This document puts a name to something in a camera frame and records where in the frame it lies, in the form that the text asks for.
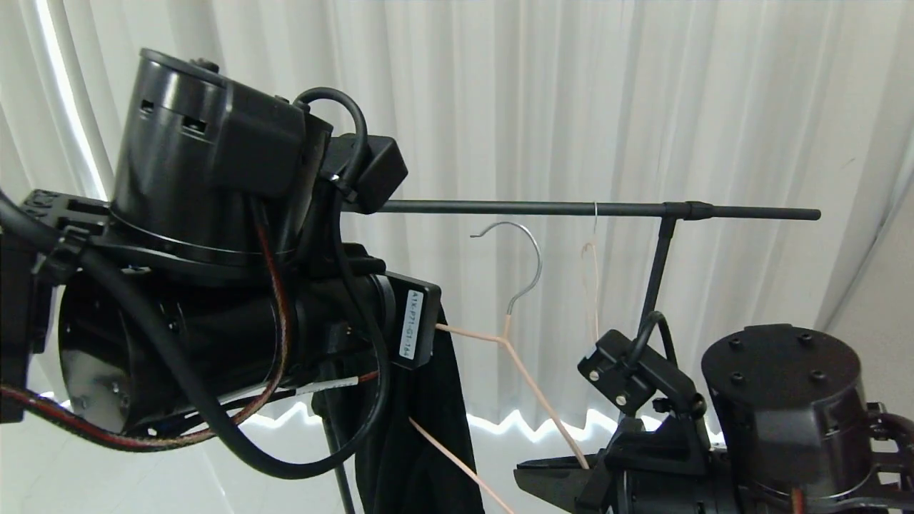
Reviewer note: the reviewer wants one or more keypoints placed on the white curtain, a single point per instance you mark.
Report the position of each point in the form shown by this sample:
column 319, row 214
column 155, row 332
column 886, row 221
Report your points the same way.
column 643, row 86

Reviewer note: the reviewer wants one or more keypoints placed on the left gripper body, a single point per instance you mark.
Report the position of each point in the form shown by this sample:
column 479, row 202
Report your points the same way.
column 214, row 335

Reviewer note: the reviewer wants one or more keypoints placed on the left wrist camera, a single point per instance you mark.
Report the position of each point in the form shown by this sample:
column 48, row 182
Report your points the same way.
column 375, row 171

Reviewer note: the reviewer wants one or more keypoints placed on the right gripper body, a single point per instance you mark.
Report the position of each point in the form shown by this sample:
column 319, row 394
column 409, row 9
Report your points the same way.
column 664, row 496

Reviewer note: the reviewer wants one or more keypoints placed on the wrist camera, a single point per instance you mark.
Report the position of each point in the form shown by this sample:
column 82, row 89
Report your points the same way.
column 375, row 171
column 621, row 371

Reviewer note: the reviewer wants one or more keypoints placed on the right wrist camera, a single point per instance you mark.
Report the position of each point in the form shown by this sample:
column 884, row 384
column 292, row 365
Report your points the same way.
column 621, row 371

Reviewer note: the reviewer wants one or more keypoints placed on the black clothes rack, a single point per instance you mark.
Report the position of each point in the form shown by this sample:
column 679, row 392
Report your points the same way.
column 571, row 208

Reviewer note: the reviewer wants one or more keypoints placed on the black t-shirt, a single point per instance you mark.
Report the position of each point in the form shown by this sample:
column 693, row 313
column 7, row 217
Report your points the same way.
column 421, row 442

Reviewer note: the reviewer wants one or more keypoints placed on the pink clothes hanger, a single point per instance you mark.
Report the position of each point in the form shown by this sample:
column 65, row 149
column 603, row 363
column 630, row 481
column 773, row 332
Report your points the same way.
column 508, row 335
column 595, row 314

